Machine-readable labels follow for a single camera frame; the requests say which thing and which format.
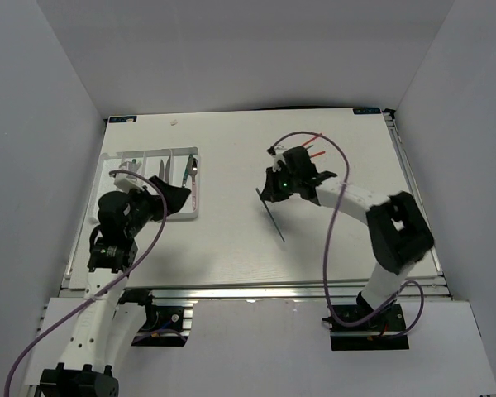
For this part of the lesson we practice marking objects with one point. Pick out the right blue corner label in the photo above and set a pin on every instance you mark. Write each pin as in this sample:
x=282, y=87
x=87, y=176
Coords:
x=366, y=111

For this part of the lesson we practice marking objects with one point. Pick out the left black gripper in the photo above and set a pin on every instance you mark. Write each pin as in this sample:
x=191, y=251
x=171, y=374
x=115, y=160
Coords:
x=175, y=196

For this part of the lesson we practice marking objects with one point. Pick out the green handled spoon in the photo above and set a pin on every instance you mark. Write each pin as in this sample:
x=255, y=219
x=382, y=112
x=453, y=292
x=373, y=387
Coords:
x=188, y=170

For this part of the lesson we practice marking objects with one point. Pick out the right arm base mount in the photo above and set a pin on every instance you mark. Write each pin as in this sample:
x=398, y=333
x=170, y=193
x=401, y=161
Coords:
x=378, y=334

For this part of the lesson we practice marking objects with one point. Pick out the short orange chopstick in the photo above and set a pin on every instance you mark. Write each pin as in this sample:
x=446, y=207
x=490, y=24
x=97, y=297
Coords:
x=317, y=154

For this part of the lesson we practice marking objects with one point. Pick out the pink handled knife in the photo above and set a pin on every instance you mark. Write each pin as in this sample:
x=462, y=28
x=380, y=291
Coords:
x=161, y=173

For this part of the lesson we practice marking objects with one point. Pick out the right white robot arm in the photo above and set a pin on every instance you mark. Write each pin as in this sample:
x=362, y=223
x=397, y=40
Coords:
x=399, y=234

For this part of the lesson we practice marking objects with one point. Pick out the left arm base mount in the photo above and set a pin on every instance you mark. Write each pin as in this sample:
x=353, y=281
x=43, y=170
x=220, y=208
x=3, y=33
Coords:
x=164, y=323

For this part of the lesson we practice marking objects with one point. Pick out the pink handled spoon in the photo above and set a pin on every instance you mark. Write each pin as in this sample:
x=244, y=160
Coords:
x=193, y=171

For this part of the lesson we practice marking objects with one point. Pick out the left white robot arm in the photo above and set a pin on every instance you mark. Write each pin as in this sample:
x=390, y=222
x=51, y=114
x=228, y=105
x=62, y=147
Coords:
x=108, y=319

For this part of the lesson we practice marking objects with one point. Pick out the long orange chopstick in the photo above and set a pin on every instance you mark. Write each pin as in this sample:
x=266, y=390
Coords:
x=311, y=140

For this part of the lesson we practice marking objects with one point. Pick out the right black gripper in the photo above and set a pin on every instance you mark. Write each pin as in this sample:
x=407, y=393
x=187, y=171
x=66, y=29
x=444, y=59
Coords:
x=270, y=192

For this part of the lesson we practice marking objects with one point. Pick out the black handled fork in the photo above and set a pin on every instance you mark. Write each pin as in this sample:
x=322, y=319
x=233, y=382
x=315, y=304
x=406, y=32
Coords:
x=135, y=167

